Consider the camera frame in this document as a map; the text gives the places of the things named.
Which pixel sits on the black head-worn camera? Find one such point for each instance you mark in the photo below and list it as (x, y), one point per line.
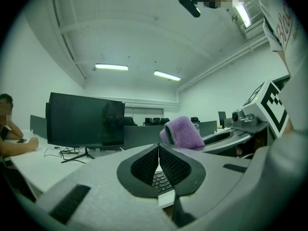
(188, 3)

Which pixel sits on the black curved monitor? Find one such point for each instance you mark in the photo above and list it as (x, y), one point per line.
(84, 121)

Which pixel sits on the ceiling light tube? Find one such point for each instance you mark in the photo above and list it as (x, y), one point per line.
(111, 67)
(242, 14)
(167, 75)

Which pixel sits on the purple cloth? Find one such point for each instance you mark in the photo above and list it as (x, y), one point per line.
(183, 131)

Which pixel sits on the black office chair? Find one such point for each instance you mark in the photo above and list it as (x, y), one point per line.
(195, 121)

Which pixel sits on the black keyboard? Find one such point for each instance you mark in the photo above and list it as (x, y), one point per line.
(161, 182)

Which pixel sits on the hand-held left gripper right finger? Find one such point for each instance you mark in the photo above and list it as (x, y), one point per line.
(221, 182)

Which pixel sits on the grey desk divider panel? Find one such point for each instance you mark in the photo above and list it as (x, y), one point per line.
(38, 126)
(208, 129)

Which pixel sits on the grey shirt with pink print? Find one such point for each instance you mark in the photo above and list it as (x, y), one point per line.
(288, 20)

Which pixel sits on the black phone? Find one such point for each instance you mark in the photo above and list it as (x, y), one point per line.
(22, 141)

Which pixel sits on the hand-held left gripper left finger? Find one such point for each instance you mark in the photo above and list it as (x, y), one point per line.
(101, 201)

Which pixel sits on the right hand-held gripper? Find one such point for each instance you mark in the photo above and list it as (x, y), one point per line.
(272, 109)

